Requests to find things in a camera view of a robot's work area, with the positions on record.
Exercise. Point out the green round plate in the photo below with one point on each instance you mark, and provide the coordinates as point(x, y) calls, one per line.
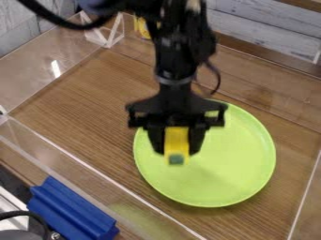
point(227, 173)

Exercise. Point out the blue plastic clamp block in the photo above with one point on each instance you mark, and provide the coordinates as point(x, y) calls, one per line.
point(69, 213)

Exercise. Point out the yellow toy banana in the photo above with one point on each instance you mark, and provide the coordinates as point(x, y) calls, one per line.
point(177, 145)

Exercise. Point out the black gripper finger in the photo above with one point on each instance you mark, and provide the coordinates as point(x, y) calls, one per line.
point(197, 134)
point(157, 139)

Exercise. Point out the clear acrylic enclosure wall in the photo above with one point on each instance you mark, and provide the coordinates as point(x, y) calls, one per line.
point(38, 158)

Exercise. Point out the yellow labelled tin can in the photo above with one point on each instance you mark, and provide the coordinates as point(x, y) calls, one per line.
point(141, 28)

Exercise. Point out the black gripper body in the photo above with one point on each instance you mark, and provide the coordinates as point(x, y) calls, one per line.
point(176, 107)

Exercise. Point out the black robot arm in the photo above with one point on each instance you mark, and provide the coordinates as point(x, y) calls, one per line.
point(184, 45)

